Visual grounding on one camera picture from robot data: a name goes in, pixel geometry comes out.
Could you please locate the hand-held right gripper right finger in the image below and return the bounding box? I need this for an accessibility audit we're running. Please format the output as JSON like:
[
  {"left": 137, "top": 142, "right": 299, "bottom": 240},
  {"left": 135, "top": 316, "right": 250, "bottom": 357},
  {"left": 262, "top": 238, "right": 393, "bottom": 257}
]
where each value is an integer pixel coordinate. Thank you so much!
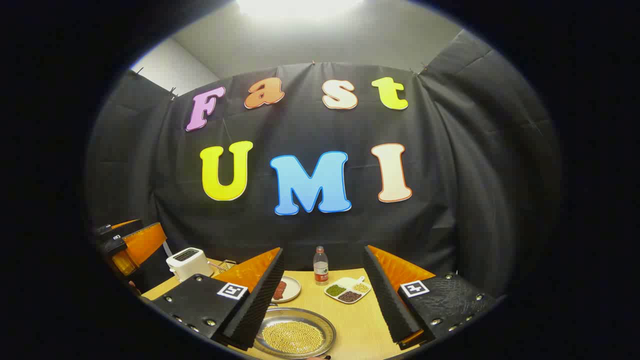
[{"left": 362, "top": 245, "right": 501, "bottom": 351}]

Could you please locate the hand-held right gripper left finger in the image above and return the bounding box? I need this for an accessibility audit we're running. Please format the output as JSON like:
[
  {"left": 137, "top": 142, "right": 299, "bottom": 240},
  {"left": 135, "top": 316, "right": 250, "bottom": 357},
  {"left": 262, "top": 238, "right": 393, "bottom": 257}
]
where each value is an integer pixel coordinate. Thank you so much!
[{"left": 150, "top": 247, "right": 286, "bottom": 352}]

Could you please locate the stainless steel pot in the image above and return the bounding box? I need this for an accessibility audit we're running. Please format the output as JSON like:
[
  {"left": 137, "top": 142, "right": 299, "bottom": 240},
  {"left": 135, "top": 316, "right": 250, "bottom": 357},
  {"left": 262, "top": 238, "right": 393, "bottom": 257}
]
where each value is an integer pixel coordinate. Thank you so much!
[{"left": 254, "top": 303, "right": 337, "bottom": 360}]

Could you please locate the white toaster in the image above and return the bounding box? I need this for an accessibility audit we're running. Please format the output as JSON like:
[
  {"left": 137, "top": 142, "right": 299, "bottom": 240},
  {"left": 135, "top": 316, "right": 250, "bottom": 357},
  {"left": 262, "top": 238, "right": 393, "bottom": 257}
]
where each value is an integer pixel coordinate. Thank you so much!
[{"left": 166, "top": 247, "right": 215, "bottom": 282}]

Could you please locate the pile of soybeans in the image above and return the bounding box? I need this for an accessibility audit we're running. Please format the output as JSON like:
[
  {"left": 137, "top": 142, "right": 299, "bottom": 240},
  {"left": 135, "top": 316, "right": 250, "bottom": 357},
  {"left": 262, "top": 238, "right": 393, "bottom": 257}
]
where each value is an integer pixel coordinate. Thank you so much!
[{"left": 262, "top": 321, "right": 324, "bottom": 355}]

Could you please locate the white round plate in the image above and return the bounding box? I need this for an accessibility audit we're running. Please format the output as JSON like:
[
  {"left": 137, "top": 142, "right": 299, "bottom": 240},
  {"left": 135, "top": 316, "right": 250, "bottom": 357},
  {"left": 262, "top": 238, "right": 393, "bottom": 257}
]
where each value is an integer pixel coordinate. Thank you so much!
[{"left": 272, "top": 276, "right": 302, "bottom": 304}]

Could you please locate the white divided dish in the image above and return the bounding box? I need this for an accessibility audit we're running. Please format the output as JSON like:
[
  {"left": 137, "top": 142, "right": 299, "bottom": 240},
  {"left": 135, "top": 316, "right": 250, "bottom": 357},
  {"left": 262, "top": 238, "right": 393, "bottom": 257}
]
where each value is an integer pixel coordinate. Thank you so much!
[{"left": 324, "top": 276, "right": 372, "bottom": 304}]

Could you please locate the clear plastic water bottle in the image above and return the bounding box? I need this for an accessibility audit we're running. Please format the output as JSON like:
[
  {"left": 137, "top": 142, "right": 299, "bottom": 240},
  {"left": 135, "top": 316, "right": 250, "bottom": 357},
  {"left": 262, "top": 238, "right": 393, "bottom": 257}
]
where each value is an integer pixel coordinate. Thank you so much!
[{"left": 313, "top": 246, "right": 329, "bottom": 286}]

